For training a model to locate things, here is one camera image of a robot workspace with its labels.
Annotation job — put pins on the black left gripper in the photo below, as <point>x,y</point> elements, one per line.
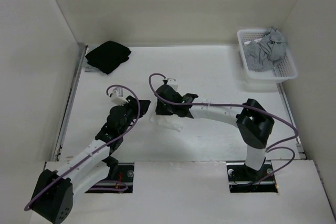
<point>134,104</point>

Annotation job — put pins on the white plastic basket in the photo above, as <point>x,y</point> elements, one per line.
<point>286,70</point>

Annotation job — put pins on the grey tank top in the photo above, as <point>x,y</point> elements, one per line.
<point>267,53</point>

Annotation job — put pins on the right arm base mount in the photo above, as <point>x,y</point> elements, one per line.
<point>243,179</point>

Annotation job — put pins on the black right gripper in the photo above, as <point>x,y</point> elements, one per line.
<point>160,110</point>

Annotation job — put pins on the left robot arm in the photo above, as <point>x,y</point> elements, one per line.
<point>56,190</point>

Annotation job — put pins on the white tank top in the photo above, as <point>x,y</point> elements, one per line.
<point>171,122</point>

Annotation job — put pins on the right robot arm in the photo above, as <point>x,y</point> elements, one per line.
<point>254,126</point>

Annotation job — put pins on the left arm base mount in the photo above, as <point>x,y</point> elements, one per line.
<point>120,181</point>

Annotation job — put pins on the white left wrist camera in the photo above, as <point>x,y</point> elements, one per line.
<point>117,96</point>

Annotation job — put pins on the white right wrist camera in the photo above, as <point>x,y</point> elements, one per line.
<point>172,83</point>

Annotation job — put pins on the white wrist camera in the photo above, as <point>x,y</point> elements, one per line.
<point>117,96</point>
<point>172,83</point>

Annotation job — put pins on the folded black tank top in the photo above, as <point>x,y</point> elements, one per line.
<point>108,56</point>

